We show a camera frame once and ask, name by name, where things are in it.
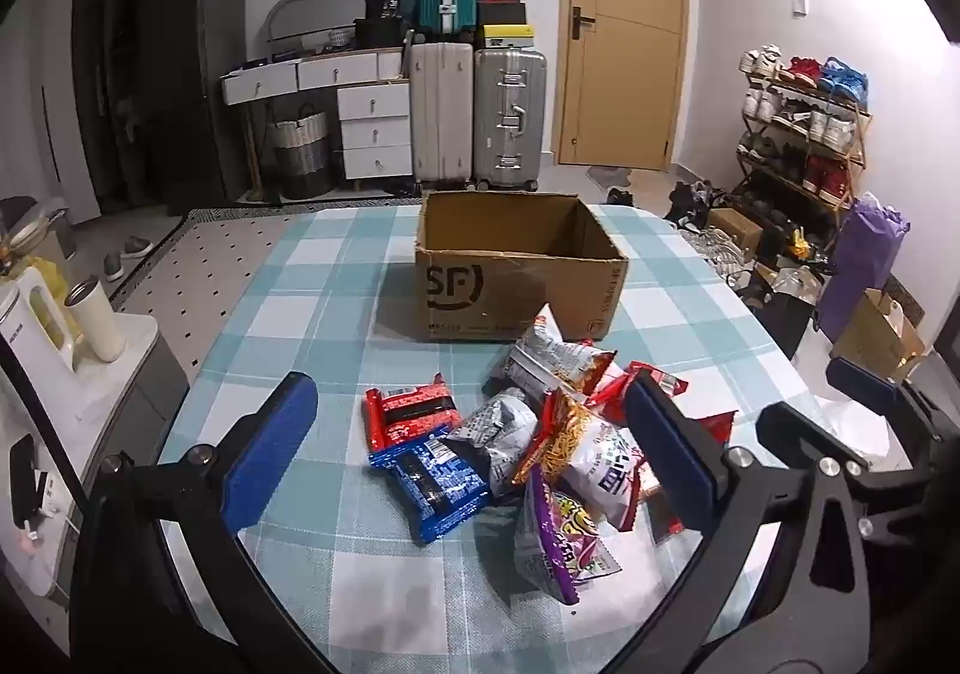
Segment silver suitcase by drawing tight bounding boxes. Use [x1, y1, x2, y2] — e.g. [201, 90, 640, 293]
[472, 47, 548, 190]

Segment rows of assorted shoes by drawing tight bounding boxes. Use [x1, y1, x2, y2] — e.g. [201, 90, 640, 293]
[739, 44, 871, 195]

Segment white kettle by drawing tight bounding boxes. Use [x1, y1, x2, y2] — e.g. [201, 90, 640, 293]
[0, 265, 76, 375]

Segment black storage box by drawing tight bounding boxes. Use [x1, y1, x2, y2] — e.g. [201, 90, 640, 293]
[355, 17, 410, 49]

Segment wooden shoe rack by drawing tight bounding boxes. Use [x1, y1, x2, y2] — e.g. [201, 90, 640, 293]
[735, 47, 875, 247]

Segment white tumbler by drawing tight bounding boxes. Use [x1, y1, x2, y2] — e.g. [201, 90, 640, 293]
[64, 275, 127, 364]

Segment black device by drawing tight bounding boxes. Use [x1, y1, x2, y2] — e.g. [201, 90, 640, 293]
[7, 434, 47, 532]

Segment purple snack packet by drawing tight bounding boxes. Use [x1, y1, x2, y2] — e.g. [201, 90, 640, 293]
[516, 468, 623, 607]

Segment dark refrigerator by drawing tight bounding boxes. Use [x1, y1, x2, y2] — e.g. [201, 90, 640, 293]
[135, 0, 248, 214]

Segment woven laundry basket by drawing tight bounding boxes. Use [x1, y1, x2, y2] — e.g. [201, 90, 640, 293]
[270, 104, 333, 199]

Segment white drawer desk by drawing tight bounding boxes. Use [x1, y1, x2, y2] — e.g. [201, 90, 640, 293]
[220, 47, 415, 184]

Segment white suitcase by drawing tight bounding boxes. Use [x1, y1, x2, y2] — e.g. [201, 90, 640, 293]
[409, 41, 475, 187]

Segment yellow plastic bag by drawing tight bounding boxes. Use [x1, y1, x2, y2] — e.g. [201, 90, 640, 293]
[26, 257, 80, 349]

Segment group of loose shoes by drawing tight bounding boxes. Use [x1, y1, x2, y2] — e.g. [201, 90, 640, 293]
[606, 181, 725, 229]

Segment silver orange snack packet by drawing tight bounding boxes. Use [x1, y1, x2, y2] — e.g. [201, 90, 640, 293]
[486, 305, 617, 412]

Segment blue cookie packet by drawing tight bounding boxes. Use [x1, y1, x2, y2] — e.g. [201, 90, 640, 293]
[369, 435, 490, 544]

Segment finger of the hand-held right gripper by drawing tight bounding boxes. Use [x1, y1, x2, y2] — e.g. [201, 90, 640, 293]
[756, 402, 912, 495]
[826, 357, 947, 466]

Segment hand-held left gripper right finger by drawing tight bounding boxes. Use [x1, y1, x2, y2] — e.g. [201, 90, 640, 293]
[604, 370, 875, 674]

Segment orange white snack packet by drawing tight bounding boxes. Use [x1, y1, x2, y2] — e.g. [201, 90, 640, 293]
[512, 390, 647, 532]

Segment red black-striped snack packet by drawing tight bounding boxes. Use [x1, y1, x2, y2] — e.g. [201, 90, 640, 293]
[585, 360, 689, 424]
[364, 380, 460, 455]

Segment black tote bag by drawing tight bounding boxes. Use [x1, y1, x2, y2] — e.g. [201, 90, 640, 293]
[742, 269, 818, 360]

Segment wooden door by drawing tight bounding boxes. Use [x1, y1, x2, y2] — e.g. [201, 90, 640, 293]
[553, 0, 689, 172]

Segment silver purple-edged snack packet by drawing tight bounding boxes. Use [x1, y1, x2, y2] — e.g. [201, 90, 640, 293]
[448, 387, 539, 495]

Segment small cardboard box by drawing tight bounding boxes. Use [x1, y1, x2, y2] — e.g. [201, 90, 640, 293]
[709, 207, 762, 251]

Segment white side cabinet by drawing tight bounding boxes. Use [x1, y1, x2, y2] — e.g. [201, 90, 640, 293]
[0, 314, 188, 600]

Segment open cardboard box on floor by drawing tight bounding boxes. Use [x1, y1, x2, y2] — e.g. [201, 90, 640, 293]
[831, 287, 927, 382]

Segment white plastic bag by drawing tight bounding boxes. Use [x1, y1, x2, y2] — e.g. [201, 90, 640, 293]
[814, 396, 893, 465]

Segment purple bag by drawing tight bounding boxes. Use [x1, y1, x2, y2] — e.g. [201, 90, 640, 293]
[816, 192, 910, 337]

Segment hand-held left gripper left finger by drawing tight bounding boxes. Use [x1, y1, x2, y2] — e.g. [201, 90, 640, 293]
[71, 370, 338, 674]

